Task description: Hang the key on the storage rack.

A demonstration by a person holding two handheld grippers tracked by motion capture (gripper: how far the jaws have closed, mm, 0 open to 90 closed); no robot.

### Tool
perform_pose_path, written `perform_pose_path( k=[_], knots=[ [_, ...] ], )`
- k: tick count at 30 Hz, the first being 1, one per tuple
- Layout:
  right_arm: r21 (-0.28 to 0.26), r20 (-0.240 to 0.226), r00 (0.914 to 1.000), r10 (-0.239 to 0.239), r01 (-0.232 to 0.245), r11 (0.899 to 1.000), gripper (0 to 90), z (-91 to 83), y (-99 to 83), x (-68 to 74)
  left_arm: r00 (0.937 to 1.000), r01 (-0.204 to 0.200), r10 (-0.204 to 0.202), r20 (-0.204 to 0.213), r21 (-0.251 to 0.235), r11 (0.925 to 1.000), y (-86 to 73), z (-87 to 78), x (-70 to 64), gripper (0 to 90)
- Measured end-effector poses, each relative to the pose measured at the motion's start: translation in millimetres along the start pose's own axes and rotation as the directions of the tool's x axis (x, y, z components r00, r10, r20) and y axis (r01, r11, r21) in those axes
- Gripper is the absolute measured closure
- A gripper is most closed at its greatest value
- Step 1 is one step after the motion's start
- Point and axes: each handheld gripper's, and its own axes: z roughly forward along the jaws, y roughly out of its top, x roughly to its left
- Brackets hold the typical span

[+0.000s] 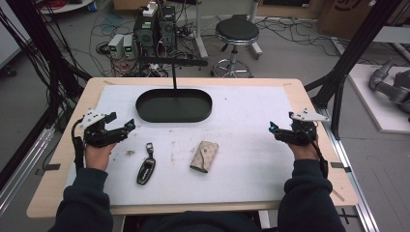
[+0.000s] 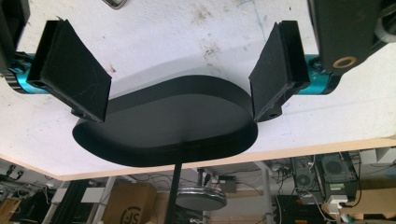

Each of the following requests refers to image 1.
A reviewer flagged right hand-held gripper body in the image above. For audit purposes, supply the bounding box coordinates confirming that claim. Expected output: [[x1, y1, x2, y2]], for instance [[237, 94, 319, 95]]
[[279, 108, 331, 147]]

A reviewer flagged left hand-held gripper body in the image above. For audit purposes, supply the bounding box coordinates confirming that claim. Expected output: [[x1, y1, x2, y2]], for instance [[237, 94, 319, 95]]
[[79, 108, 130, 149]]

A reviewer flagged black car key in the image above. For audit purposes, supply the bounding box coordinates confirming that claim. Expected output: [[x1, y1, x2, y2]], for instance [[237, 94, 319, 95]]
[[135, 142, 157, 186]]

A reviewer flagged black oval tray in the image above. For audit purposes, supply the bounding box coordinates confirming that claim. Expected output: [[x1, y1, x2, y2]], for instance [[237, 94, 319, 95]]
[[134, 88, 214, 124]]

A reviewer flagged beige key pouch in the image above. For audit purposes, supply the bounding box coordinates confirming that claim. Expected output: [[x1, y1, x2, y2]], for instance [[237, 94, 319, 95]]
[[189, 140, 220, 175]]

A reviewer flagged person's right hand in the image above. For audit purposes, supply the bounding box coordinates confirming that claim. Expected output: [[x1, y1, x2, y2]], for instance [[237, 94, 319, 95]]
[[286, 137, 321, 161]]

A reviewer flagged person's left hand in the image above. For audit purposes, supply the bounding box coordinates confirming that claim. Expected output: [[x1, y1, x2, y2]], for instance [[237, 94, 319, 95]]
[[84, 141, 117, 172]]

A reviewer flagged white table mat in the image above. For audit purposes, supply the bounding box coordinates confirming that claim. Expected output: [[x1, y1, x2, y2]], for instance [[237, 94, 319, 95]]
[[65, 83, 296, 207]]

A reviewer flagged black tape piece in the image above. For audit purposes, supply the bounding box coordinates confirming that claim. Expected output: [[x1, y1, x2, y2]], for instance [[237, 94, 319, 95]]
[[330, 161, 353, 174], [34, 162, 62, 177]]

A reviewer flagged black t-shaped stand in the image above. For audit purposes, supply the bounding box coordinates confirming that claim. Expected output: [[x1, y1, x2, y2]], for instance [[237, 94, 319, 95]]
[[137, 56, 209, 99]]

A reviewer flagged grey power supply unit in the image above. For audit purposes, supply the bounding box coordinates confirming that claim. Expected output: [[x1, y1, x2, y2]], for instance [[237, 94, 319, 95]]
[[107, 33, 126, 60], [122, 34, 137, 60]]

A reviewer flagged white platform board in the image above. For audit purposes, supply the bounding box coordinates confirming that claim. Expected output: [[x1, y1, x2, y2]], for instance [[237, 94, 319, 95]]
[[347, 63, 410, 135]]

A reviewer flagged black computer tower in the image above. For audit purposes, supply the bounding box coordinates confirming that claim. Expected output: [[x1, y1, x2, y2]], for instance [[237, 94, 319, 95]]
[[158, 4, 178, 54], [132, 9, 160, 58]]

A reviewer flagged black round stool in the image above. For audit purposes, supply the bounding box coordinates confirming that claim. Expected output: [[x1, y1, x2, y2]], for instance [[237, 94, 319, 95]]
[[210, 16, 261, 79]]

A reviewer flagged cardboard box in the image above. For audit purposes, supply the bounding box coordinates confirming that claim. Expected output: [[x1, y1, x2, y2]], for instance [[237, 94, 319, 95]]
[[316, 0, 410, 41]]

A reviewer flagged white power strip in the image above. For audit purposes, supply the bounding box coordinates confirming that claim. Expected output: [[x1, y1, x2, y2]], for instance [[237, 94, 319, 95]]
[[142, 1, 160, 18]]

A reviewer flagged person's torso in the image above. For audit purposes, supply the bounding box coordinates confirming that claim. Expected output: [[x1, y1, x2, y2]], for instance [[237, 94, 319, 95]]
[[138, 210, 263, 232]]

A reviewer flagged left hand-held gripper cable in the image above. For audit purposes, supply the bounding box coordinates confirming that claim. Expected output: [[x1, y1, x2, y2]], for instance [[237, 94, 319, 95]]
[[71, 117, 86, 173]]

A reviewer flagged hand-held gripper cable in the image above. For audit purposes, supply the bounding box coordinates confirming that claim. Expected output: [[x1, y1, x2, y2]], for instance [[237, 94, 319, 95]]
[[299, 128, 330, 180], [71, 117, 86, 173]]

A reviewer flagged right hand-held gripper cable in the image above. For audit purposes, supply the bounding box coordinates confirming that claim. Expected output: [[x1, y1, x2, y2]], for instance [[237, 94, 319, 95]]
[[299, 128, 330, 180]]

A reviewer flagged aluminium rail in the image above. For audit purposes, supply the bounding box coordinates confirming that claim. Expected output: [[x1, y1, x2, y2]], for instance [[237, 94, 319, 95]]
[[316, 107, 381, 232], [0, 125, 56, 216]]

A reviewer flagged black metal frame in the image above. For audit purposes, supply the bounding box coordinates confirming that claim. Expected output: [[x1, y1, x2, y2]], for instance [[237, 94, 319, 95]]
[[0, 0, 93, 191], [304, 0, 410, 141]]

